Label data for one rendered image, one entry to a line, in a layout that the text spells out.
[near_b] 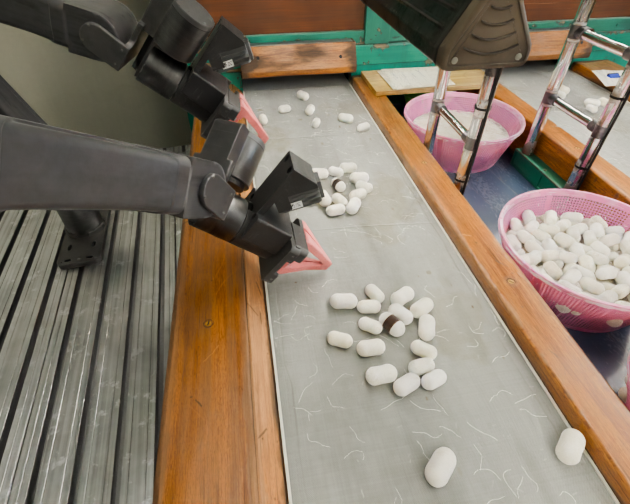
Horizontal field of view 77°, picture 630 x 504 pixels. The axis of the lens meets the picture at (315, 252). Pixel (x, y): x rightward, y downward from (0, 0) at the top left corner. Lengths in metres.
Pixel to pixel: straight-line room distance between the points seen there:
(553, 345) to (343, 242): 0.31
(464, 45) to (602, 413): 0.38
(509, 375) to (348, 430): 0.20
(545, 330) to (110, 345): 0.58
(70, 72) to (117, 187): 1.72
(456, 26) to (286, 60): 0.77
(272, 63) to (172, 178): 0.78
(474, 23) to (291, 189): 0.23
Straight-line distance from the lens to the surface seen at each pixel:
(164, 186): 0.36
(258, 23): 1.15
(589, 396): 0.53
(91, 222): 0.83
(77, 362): 0.66
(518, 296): 0.58
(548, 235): 0.74
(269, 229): 0.47
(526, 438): 0.50
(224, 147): 0.47
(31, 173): 0.29
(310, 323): 0.52
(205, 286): 0.55
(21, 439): 0.63
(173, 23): 0.59
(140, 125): 2.08
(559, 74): 0.96
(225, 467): 0.42
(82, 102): 2.08
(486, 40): 0.39
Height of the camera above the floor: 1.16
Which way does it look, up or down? 43 degrees down
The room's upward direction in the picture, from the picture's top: straight up
